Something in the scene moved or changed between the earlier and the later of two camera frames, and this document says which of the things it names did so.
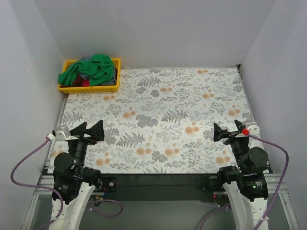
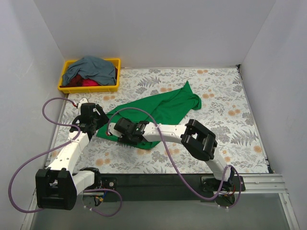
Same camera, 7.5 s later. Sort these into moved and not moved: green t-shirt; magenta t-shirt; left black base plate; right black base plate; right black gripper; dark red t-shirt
Moved: green t-shirt; right black gripper
Not moved: magenta t-shirt; left black base plate; right black base plate; dark red t-shirt
